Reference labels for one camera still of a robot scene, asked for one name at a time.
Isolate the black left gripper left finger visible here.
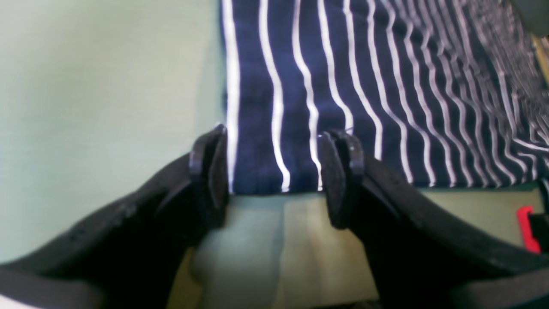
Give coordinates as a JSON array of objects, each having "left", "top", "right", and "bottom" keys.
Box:
[{"left": 1, "top": 124, "right": 228, "bottom": 309}]

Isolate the green table cloth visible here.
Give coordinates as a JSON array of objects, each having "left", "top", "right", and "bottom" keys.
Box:
[{"left": 1, "top": 0, "right": 548, "bottom": 309}]

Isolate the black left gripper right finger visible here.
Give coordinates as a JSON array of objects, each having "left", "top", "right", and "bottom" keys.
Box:
[{"left": 318, "top": 130, "right": 549, "bottom": 309}]

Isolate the navy white striped T-shirt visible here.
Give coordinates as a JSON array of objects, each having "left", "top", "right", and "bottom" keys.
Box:
[{"left": 220, "top": 0, "right": 548, "bottom": 195}]

